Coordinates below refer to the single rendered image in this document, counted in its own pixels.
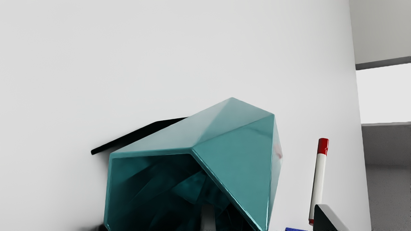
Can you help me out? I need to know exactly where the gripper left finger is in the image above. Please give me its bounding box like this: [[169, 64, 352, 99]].
[[200, 205, 216, 231]]

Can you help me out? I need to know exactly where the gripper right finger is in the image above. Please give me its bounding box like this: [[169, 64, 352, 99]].
[[313, 204, 351, 231]]

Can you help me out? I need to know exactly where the teal faceted mug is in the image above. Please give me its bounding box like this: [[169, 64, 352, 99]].
[[103, 97, 284, 231]]

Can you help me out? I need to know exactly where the white marker with red cap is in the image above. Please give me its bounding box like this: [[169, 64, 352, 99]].
[[308, 138, 329, 226]]

